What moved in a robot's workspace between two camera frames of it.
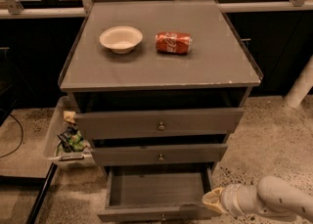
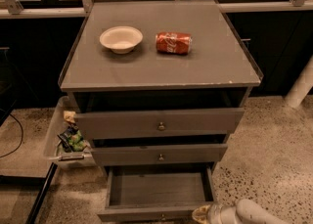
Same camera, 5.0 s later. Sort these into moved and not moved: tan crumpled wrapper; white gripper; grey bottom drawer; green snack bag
Moved: white gripper
Not moved: grey bottom drawer; tan crumpled wrapper; green snack bag
